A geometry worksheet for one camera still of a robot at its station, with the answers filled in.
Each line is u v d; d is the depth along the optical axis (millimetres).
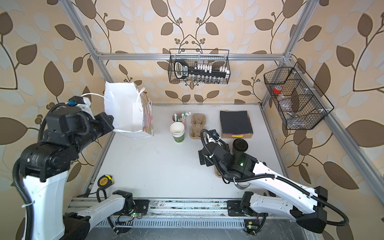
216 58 911
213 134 576
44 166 312
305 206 388
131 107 823
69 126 366
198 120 1085
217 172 838
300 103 743
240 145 866
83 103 472
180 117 882
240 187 792
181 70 845
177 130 937
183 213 737
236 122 1027
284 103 709
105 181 806
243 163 450
